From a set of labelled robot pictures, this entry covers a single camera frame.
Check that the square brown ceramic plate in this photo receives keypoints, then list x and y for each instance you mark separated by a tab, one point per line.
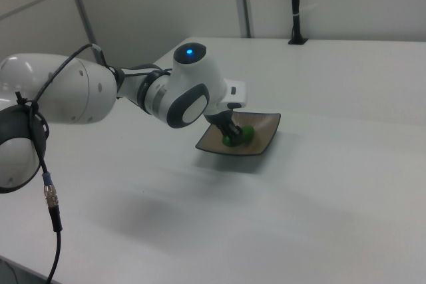
263	131

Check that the white and dark gripper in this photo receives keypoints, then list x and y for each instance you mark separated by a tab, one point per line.
237	92

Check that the green cucumber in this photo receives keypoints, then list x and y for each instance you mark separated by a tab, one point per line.
248	134

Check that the grey partition corner post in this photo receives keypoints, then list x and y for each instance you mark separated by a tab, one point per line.
85	14

